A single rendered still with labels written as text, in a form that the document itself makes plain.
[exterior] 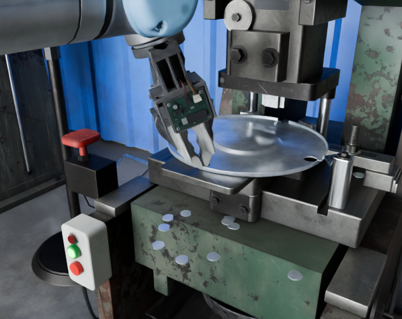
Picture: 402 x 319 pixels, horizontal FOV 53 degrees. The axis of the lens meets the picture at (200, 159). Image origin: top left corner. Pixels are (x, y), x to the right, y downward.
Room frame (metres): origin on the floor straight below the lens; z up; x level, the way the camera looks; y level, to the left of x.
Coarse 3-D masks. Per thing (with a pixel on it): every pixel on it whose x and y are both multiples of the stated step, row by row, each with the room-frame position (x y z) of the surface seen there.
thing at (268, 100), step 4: (264, 96) 0.80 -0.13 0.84; (268, 96) 0.78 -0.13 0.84; (272, 96) 0.78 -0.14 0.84; (276, 96) 0.77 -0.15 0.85; (264, 100) 0.80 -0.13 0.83; (268, 100) 0.78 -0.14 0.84; (272, 100) 0.78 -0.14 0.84; (276, 100) 0.77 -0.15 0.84; (280, 100) 0.78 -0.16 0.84; (284, 100) 0.77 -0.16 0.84; (288, 100) 0.79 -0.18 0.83; (264, 104) 0.80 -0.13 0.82; (268, 104) 0.78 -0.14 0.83; (272, 104) 0.78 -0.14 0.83; (276, 104) 0.77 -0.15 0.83; (280, 104) 0.78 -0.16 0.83; (284, 104) 0.78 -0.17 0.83
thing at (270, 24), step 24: (240, 0) 0.74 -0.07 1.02; (264, 0) 0.73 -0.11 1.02; (288, 0) 0.71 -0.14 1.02; (240, 24) 0.74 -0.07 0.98; (264, 24) 0.73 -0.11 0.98; (288, 24) 0.71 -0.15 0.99; (240, 48) 0.72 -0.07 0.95; (264, 48) 0.70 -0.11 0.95; (288, 48) 0.70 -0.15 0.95; (312, 48) 0.73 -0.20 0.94; (240, 72) 0.72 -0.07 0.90; (264, 72) 0.69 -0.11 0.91; (288, 72) 0.70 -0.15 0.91; (312, 72) 0.74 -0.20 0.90
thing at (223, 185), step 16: (176, 160) 0.61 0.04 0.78; (176, 176) 0.57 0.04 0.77; (192, 176) 0.56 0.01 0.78; (208, 176) 0.56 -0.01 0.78; (224, 176) 0.56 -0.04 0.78; (224, 192) 0.52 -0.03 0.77; (240, 192) 0.64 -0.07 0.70; (256, 192) 0.63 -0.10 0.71; (224, 208) 0.66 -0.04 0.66; (240, 208) 0.63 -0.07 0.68; (256, 208) 0.63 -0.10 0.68
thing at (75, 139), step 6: (72, 132) 0.80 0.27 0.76; (78, 132) 0.80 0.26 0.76; (84, 132) 0.80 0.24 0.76; (90, 132) 0.80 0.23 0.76; (96, 132) 0.80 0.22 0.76; (66, 138) 0.77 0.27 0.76; (72, 138) 0.77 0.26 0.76; (78, 138) 0.77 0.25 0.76; (84, 138) 0.77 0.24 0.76; (90, 138) 0.77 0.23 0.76; (96, 138) 0.79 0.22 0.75; (66, 144) 0.76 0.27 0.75; (72, 144) 0.75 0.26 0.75; (78, 144) 0.75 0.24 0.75; (84, 144) 0.76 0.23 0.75; (84, 150) 0.78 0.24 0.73
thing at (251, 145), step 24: (216, 120) 0.82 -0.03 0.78; (240, 120) 0.82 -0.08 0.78; (264, 120) 0.82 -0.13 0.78; (168, 144) 0.67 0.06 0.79; (192, 144) 0.68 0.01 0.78; (216, 144) 0.67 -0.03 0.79; (240, 144) 0.67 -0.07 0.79; (264, 144) 0.67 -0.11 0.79; (288, 144) 0.68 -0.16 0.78; (312, 144) 0.68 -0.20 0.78; (216, 168) 0.58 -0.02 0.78; (240, 168) 0.58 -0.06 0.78; (264, 168) 0.58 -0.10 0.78; (288, 168) 0.58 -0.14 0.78
